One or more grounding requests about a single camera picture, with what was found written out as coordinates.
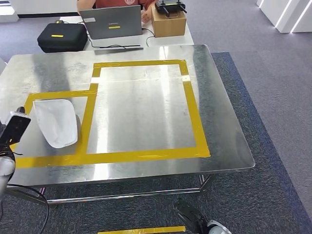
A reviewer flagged grey laptop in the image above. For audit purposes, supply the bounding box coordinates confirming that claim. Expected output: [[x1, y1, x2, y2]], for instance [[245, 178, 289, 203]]
[[79, 4, 143, 40]]

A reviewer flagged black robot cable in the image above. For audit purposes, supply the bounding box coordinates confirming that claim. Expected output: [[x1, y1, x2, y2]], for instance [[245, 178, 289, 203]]
[[6, 184, 49, 234]]

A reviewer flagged stainless steel workbench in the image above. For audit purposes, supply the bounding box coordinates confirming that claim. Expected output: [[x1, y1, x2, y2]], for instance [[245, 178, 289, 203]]
[[0, 44, 255, 207]]

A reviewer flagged black zip case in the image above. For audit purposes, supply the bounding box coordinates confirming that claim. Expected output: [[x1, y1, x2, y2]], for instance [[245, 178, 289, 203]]
[[37, 22, 88, 53]]

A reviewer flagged white curved plastic part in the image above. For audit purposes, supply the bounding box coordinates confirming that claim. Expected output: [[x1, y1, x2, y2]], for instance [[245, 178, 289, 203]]
[[32, 98, 79, 149]]

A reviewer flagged person's hand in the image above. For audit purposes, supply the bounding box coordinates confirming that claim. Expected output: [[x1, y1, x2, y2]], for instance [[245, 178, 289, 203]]
[[141, 5, 153, 24]]

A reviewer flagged person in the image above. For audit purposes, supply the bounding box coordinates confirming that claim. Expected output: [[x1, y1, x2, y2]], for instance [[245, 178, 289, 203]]
[[76, 0, 156, 24]]

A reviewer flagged brown cardboard box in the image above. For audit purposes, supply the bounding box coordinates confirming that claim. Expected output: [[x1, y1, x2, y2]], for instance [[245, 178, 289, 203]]
[[151, 4, 187, 38]]

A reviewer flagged black remote controller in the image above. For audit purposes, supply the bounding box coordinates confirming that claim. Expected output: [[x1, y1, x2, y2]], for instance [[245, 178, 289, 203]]
[[155, 0, 187, 14]]

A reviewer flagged black desk cable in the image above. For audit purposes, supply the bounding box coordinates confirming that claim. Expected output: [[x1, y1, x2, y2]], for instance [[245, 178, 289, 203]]
[[85, 30, 142, 50], [142, 27, 156, 48]]

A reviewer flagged white angular plinth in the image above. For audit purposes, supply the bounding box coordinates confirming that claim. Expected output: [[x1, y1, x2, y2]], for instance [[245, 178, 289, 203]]
[[256, 0, 312, 34]]

